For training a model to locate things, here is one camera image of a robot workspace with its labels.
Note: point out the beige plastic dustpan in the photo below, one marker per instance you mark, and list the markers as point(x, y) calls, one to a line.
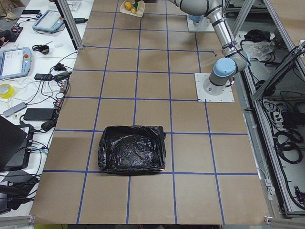
point(133, 7)

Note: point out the yellow green sponge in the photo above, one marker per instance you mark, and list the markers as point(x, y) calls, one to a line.
point(136, 4)

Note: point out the orange-yellow trash ball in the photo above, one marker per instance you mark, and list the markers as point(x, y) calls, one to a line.
point(128, 5)

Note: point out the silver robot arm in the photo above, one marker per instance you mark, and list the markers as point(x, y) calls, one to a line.
point(234, 60)

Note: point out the black bag lined bin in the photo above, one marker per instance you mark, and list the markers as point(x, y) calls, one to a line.
point(132, 150)

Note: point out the black power adapter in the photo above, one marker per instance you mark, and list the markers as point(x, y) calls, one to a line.
point(39, 114)

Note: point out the black scissors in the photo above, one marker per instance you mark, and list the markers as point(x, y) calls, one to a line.
point(35, 47)

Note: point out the teach pendant far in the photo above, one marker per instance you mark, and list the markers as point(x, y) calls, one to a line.
point(49, 22)

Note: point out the teach pendant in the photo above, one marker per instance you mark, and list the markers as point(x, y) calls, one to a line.
point(49, 22)
point(15, 63)

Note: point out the black laptop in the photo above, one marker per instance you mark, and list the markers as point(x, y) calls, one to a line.
point(15, 145)

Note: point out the yellow tape roll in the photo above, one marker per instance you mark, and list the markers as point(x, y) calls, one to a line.
point(6, 91)

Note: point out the teach pendant near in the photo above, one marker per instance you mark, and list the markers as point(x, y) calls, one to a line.
point(15, 63)

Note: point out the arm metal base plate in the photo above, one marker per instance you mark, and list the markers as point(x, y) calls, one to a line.
point(199, 24)
point(210, 93)

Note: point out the aluminium frame post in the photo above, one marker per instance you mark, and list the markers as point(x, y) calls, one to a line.
point(70, 23)

